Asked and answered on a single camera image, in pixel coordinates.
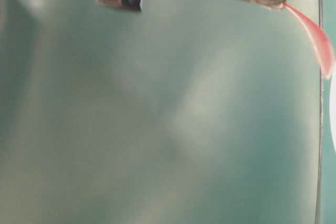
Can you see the red plastic spoon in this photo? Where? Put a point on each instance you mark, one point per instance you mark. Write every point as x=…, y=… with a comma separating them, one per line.
x=321, y=44

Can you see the white round bowl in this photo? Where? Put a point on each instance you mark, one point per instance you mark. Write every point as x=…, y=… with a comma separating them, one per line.
x=332, y=110

